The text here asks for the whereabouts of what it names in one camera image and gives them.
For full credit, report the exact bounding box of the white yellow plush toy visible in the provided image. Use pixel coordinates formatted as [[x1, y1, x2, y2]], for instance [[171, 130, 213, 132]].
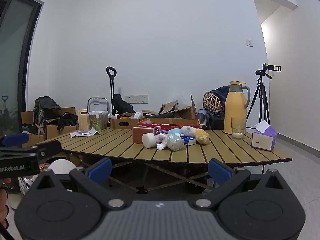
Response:
[[181, 126, 209, 145]]

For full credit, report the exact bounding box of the blue white paper box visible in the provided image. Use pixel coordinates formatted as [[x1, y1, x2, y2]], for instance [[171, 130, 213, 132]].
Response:
[[181, 136, 197, 146]]

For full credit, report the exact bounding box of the white cylinder foam roll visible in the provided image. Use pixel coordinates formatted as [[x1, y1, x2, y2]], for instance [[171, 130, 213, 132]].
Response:
[[142, 132, 156, 148]]

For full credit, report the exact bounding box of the light purple fluffy cloth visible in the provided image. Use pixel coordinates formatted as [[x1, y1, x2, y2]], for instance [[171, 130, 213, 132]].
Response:
[[155, 134, 168, 151]]

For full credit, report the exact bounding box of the pink satin scrunchie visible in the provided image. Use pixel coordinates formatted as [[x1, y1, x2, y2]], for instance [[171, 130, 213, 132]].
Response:
[[153, 126, 168, 135]]

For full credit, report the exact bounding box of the light blue plush toy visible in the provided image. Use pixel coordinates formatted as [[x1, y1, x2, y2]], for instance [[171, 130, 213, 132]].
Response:
[[168, 128, 182, 136]]

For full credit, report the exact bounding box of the trash bag with wrappers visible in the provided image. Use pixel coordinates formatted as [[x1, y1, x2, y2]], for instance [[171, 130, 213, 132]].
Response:
[[18, 163, 50, 195]]

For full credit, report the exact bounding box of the white paper leaflet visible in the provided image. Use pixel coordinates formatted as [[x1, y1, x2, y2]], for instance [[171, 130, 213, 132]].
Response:
[[70, 127, 100, 138]]

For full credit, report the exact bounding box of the floor cardboard box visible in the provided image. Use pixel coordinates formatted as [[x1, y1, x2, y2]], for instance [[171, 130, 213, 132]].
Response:
[[21, 111, 78, 146]]

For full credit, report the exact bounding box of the black backpack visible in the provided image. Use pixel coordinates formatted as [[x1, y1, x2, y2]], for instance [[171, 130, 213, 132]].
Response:
[[33, 96, 64, 130]]

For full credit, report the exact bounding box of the green spray bottle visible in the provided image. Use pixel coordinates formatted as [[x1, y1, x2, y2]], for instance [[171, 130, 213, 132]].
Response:
[[94, 111, 101, 131]]

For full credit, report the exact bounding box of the beige carton box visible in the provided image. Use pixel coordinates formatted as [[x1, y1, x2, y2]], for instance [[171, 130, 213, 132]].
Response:
[[78, 109, 91, 131]]

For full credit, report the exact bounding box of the small brown cardboard box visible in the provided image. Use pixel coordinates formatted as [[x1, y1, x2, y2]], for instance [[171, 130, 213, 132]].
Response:
[[110, 113, 145, 129]]

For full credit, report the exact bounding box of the glass with candle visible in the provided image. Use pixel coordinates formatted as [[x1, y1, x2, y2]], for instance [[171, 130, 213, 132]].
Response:
[[231, 117, 246, 139]]

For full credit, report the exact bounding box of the dark blue velvet cloth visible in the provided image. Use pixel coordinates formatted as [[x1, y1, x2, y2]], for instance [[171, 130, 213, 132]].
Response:
[[197, 86, 229, 130]]

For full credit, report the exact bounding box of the purple tissue box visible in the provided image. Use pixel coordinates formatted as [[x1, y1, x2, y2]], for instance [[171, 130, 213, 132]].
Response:
[[251, 120, 277, 151]]

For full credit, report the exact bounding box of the blue water bottle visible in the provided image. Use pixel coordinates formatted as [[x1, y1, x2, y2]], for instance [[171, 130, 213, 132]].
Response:
[[197, 108, 207, 129]]

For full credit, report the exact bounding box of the large open cardboard box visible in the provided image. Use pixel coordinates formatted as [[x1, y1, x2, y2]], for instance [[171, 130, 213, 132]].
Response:
[[142, 95, 196, 119]]

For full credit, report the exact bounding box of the white bottle in box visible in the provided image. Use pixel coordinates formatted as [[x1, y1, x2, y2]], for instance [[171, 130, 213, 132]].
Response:
[[132, 112, 143, 119]]

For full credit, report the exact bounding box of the black bag on trolley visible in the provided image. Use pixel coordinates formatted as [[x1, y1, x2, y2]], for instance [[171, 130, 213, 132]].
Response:
[[112, 94, 136, 114]]

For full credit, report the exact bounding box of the red cardboard tray box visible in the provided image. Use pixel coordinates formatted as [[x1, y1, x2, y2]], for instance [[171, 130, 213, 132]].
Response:
[[137, 118, 200, 130]]

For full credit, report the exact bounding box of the woven rattan ball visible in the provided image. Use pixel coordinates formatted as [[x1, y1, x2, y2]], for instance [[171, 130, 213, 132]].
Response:
[[203, 92, 222, 112]]

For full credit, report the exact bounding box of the yellow thermos jug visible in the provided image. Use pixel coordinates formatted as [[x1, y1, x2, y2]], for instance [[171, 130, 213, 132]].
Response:
[[223, 81, 251, 134]]

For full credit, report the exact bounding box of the dark glass door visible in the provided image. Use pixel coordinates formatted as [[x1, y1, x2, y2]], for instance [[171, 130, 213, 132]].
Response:
[[0, 0, 42, 136]]

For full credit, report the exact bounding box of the clear container with handle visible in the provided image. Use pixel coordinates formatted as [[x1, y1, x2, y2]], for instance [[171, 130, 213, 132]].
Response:
[[87, 97, 110, 131]]

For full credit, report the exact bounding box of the white wall socket strip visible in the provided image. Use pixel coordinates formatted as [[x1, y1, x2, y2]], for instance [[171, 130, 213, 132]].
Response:
[[125, 95, 149, 104]]

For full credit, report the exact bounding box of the black camera tripod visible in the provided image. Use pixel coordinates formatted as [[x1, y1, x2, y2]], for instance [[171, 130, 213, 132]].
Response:
[[246, 69, 272, 124]]

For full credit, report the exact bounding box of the black trolley handle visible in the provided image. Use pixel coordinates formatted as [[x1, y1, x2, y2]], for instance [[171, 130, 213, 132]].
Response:
[[106, 66, 117, 115]]

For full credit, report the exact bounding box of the small black camera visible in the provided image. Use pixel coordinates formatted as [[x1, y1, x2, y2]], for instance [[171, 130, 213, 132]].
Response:
[[263, 63, 281, 72]]

